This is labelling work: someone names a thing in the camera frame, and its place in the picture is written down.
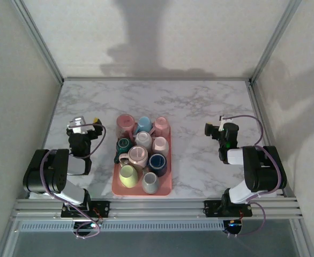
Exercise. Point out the aluminium frame post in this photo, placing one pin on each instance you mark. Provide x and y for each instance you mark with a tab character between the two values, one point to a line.
275	40
38	40

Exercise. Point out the pink ghost print mug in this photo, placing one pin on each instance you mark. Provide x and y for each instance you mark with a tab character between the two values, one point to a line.
125	122

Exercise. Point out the white faceted mug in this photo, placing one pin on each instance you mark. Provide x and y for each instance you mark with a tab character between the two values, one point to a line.
161	146

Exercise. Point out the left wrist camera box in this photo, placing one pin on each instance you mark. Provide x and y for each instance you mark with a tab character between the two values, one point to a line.
79	124

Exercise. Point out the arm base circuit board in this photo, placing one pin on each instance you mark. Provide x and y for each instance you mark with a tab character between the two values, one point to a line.
88	226
233	226

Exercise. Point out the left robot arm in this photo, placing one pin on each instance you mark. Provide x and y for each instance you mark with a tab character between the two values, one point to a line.
47	171

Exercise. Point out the dark green mug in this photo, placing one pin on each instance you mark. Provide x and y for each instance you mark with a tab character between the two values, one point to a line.
123	144

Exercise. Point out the navy blue mug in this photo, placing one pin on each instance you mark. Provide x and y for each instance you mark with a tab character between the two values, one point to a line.
157	163

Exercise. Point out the pale pink round mug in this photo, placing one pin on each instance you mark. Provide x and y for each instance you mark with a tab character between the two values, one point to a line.
138	156

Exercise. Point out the cream beige mug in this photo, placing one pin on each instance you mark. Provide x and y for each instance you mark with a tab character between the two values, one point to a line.
143	137

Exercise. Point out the pink plastic tray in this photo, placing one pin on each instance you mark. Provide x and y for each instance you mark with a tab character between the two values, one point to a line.
135	191

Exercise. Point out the aluminium frame leg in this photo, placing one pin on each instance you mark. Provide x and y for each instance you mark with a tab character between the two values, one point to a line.
304	241
8	241

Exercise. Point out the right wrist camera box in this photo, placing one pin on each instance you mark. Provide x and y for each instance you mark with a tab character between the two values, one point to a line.
230	128

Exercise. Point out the light blue mug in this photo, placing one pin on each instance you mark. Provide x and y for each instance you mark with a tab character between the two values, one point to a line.
145	123

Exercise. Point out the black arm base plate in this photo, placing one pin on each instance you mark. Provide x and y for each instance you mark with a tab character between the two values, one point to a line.
210	208
104	207

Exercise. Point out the grey mug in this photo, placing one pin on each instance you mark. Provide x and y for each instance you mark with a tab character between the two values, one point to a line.
149	182

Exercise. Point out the wide aluminium frame rail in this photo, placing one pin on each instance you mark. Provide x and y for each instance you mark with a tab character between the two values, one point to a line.
157	207

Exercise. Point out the pink faceted mug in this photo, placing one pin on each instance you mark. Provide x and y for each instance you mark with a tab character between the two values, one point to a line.
161	124

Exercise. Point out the aluminium table side rail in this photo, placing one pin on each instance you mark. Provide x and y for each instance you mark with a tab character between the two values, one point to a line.
262	112
47	134

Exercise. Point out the thin aluminium table rail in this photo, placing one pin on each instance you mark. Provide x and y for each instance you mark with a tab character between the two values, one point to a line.
157	79

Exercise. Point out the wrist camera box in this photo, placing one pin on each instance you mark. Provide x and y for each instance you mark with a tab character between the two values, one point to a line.
230	128
79	124

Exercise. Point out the light green mug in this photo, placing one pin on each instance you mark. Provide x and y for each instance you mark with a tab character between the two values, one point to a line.
128	175

